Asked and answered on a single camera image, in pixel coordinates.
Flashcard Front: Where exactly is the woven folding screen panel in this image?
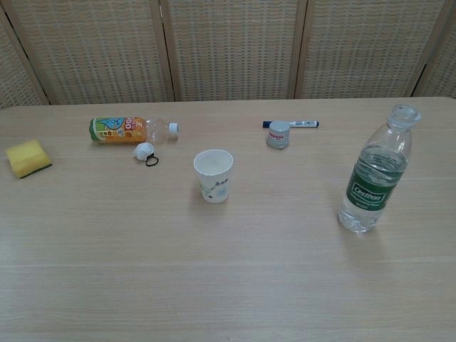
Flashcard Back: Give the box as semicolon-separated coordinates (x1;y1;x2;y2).
158;0;309;103
415;19;456;99
1;0;179;106
0;6;50;110
294;0;456;100

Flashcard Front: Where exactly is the blue whiteboard marker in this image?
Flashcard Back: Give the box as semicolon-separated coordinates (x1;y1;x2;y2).
262;120;320;129

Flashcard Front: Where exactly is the white printed paper cup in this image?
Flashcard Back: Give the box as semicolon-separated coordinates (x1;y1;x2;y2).
193;149;234;204

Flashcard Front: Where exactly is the transparent water bottle green label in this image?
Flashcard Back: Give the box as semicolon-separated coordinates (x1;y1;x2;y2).
337;103;418;234

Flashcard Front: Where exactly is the orange label juice bottle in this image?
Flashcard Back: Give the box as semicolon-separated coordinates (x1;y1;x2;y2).
88;115;180;146

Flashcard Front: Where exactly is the small grey jar red label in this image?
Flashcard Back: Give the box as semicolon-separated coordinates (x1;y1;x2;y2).
266;120;293;150

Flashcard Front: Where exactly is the yellow green sponge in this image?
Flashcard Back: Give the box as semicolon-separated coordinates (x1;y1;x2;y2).
4;139;53;180

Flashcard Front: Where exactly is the small white cap object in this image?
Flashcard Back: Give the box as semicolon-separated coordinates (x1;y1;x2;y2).
133;142;155;160

